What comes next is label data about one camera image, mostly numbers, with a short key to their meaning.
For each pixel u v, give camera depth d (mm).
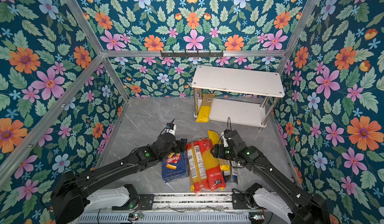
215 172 750
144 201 738
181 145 717
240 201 734
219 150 676
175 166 803
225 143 702
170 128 694
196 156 828
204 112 985
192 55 929
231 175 799
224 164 818
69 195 390
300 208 391
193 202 750
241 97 1234
